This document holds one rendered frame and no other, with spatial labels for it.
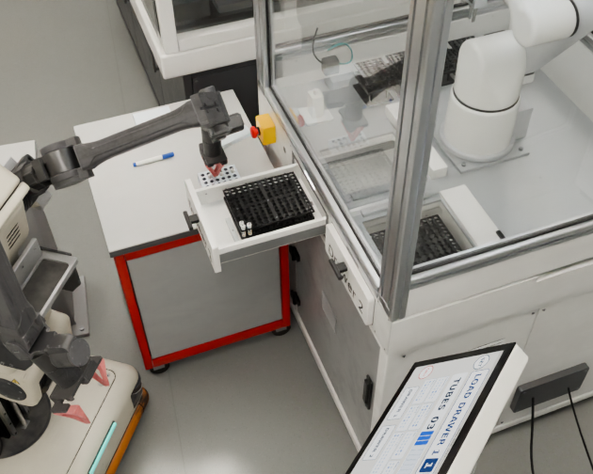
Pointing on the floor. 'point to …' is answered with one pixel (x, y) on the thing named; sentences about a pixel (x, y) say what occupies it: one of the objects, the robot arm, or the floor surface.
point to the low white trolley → (182, 247)
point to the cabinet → (357, 411)
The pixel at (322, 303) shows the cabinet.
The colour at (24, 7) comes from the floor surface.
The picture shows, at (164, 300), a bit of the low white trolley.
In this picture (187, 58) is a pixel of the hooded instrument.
